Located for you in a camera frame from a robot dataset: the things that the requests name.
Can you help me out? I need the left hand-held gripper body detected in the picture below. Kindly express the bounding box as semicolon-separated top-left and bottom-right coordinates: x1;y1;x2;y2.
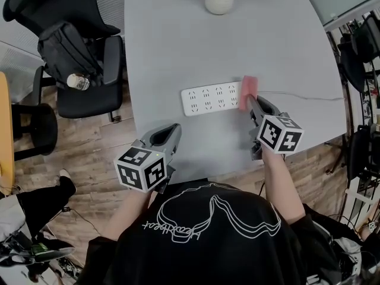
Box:
113;139;176;194

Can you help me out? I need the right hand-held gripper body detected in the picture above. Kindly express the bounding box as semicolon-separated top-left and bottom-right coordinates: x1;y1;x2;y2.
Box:
248;111;305;162

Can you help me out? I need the person's black printed shirt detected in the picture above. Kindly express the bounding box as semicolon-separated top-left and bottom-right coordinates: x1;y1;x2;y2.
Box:
80;181;342;285

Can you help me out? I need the person's right forearm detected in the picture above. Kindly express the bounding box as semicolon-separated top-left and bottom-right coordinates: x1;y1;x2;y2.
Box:
261;150;306;225

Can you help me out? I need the white power strip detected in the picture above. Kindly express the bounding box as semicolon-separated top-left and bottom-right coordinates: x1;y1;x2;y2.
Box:
180;81;245;118

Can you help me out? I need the green and black shoe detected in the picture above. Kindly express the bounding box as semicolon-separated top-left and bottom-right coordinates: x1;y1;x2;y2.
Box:
29;241;75;263

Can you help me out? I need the black office chair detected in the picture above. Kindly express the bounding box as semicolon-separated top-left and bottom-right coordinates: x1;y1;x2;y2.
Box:
325;125;380;183
338;15;380;93
2;0;125;123

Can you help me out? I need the black metal railing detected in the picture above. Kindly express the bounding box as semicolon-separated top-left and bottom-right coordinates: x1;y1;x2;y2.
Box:
326;10;380;207

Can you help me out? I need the person's left forearm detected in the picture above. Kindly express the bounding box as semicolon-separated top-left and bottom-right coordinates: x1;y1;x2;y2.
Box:
109;185;155;240

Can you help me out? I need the clear plastic water bottle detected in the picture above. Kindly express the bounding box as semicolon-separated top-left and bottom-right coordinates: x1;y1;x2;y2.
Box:
66;72;90;91

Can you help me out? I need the black backpack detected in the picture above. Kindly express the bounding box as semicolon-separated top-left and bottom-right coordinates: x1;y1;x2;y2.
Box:
37;21;105;90

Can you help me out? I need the pink cloth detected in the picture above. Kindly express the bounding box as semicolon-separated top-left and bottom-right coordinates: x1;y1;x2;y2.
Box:
239;75;259;112

